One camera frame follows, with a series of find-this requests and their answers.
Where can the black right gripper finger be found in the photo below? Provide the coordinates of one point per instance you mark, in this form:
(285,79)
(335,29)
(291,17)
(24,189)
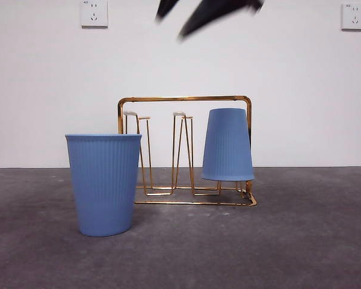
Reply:
(167,7)
(210,13)

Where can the blue ribbed cup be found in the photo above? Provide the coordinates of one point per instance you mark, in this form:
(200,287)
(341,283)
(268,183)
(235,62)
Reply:
(227,147)
(103,186)

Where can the white wall socket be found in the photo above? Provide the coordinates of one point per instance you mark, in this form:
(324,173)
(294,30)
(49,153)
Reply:
(94,15)
(353,17)

